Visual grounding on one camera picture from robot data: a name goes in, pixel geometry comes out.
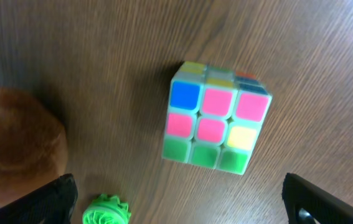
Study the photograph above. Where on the brown plush toy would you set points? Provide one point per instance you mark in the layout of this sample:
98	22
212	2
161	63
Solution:
33	145

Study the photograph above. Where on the green round plastic toy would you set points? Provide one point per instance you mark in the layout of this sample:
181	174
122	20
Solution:
107	209

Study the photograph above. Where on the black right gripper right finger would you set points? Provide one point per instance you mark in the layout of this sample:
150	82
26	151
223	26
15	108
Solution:
307	203

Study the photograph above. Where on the colourful puzzle cube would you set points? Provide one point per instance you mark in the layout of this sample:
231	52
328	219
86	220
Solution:
214	117

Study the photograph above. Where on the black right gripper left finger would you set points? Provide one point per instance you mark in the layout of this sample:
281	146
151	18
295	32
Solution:
53	203

